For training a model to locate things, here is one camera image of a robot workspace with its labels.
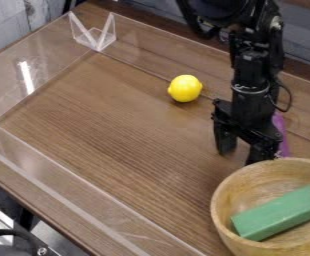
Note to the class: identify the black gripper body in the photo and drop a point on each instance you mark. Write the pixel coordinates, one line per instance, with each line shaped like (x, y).
(251, 110)

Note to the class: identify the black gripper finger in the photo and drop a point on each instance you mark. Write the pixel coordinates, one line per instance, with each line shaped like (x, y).
(263, 150)
(225, 137)

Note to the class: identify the purple toy eggplant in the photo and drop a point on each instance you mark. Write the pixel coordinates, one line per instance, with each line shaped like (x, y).
(280, 124)

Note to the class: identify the brown wooden bowl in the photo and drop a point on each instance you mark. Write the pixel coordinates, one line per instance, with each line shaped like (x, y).
(252, 186)

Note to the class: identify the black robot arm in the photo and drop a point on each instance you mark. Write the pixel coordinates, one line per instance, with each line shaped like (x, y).
(255, 26)

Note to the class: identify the yellow toy lemon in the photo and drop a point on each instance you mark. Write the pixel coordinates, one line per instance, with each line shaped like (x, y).
(185, 88)

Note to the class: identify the green rectangular block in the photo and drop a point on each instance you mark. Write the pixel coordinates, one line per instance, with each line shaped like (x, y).
(276, 216)

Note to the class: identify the clear acrylic tray wall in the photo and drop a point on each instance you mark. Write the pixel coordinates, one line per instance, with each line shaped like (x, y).
(104, 225)

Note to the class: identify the clear acrylic corner bracket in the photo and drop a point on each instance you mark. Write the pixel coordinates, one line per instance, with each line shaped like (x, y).
(94, 38)

